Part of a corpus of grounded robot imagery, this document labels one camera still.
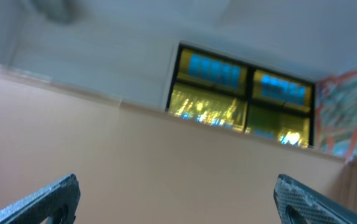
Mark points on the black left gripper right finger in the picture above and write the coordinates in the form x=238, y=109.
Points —
x=298, y=204

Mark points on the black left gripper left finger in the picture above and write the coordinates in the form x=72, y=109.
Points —
x=54, y=203

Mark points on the beige cardboard partition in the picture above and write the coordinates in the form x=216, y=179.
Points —
x=138, y=165

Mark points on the black framed window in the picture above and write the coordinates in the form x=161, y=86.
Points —
x=221, y=91

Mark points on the colourful wall poster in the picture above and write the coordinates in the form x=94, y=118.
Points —
x=336, y=115

